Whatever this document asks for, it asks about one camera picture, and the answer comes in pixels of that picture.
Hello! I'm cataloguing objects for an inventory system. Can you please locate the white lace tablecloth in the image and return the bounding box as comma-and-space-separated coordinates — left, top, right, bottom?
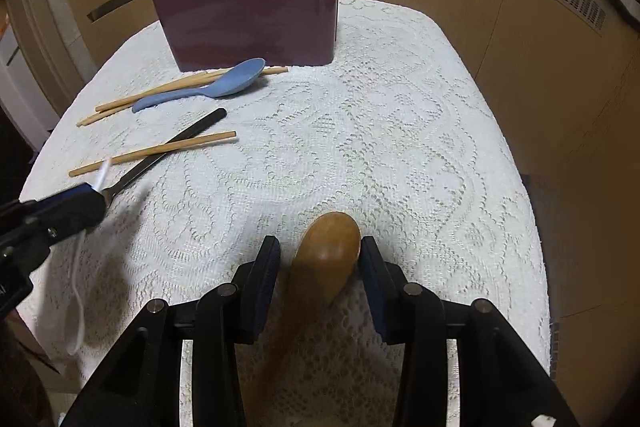
17, 0, 553, 427

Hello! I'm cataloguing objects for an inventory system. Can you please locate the blue plastic spoon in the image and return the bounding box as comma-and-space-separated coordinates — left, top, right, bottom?
131, 58, 266, 114

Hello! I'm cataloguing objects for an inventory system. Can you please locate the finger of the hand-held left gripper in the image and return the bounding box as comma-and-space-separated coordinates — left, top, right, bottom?
0, 183, 109, 279

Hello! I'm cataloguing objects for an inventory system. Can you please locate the white plastic spoon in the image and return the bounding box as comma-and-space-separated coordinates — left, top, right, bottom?
91, 157, 114, 204

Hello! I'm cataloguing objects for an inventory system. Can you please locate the brown wooden spoon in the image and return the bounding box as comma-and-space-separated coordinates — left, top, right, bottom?
240, 211, 362, 427

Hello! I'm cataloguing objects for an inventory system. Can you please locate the maroon plastic utensil holder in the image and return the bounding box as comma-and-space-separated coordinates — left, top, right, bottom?
150, 0, 345, 74

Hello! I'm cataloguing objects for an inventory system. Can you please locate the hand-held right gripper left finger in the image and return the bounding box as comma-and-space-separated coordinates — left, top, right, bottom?
60, 234, 282, 427

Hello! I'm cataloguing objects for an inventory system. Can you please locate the wooden chopstick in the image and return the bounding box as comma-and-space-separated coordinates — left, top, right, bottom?
76, 72, 221, 128
94, 66, 289, 113
68, 131, 237, 178

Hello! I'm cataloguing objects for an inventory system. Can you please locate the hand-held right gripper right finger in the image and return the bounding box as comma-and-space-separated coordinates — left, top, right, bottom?
359, 236, 581, 427

